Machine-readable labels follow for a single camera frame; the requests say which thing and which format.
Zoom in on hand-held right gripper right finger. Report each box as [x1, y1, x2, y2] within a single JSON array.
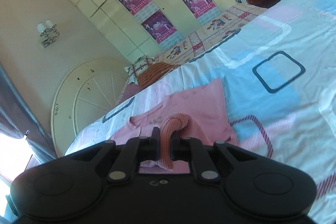
[[170, 136, 250, 184]]

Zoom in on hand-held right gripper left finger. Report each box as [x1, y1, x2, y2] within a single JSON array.
[[79, 127, 160, 184]]

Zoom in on pink sweater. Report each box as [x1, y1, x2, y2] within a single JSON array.
[[109, 78, 239, 174]]

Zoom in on orange striped pillow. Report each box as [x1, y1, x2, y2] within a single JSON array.
[[138, 62, 181, 88]]

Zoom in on patterned pillow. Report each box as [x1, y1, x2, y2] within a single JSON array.
[[125, 55, 158, 83]]

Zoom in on cream round headboard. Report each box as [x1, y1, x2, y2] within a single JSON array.
[[50, 57, 139, 156]]

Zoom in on bed with patterned blue sheet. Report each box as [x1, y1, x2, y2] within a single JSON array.
[[64, 0, 336, 222]]

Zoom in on cream floral bed sheet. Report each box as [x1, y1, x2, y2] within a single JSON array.
[[117, 5, 269, 104]]

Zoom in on blue curtain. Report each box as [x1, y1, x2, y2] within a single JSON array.
[[0, 61, 57, 165]]

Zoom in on window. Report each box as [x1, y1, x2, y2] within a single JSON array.
[[0, 132, 36, 188]]

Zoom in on silver wall lamp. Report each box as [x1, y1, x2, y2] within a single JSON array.
[[37, 20, 60, 48]]

